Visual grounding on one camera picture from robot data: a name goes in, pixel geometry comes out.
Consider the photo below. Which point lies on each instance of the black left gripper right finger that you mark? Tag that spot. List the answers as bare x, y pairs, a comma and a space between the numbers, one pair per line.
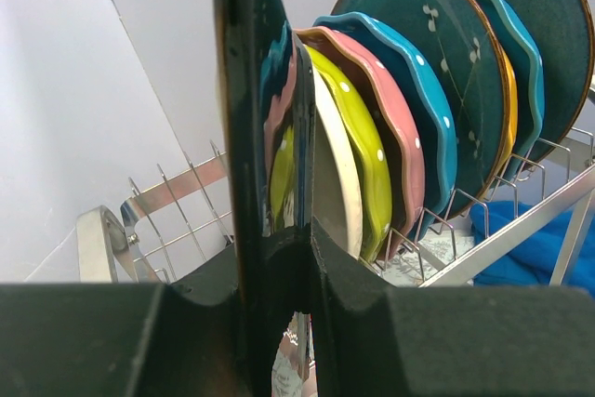
375, 339

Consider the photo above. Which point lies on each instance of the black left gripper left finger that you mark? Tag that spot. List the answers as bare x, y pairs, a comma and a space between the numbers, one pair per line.
125, 339

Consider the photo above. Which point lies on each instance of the square floral plate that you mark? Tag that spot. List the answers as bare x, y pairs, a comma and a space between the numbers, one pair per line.
265, 80

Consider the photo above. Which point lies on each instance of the steel dish rack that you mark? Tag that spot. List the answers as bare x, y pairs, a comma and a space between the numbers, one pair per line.
448, 255

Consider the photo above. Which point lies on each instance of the cream round plate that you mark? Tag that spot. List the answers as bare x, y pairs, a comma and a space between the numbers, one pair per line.
337, 198

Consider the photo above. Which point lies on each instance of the green polka dot plate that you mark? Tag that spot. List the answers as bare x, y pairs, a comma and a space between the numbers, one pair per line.
369, 154

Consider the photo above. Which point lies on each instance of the blue cloth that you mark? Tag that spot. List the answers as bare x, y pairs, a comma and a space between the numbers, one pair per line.
531, 262

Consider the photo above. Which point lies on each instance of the pink polka dot plate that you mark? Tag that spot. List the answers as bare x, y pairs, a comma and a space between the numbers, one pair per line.
395, 125

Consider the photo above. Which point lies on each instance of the blue polka dot plate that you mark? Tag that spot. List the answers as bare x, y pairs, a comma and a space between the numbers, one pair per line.
425, 98

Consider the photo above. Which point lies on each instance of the yellow plate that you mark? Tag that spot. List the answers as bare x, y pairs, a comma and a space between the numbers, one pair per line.
511, 124

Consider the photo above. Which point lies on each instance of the dark teal round plate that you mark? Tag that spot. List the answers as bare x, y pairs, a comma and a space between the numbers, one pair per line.
458, 41

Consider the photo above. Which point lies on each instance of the rear dark teal plate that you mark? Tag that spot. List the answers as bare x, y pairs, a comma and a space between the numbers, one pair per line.
564, 33

